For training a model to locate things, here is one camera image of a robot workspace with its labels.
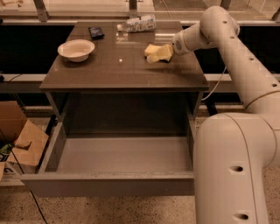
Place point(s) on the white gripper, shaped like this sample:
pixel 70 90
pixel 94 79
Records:
pixel 177 45

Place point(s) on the yellow sponge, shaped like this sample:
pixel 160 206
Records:
pixel 150 49

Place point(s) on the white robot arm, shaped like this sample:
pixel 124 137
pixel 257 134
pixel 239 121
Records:
pixel 232 149

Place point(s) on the grey cabinet with glossy top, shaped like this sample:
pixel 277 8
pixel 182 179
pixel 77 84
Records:
pixel 117 92

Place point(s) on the grey open top drawer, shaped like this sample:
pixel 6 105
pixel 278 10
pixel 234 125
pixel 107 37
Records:
pixel 121 165

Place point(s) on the crumpled plastic water bottle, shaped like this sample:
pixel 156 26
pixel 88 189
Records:
pixel 138 24

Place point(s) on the dark blue snack packet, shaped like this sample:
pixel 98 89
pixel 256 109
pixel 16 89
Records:
pixel 96 32

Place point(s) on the white bowl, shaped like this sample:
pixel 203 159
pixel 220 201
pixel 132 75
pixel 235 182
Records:
pixel 77 50

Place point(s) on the brown cardboard box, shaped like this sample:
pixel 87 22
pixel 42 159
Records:
pixel 22 144

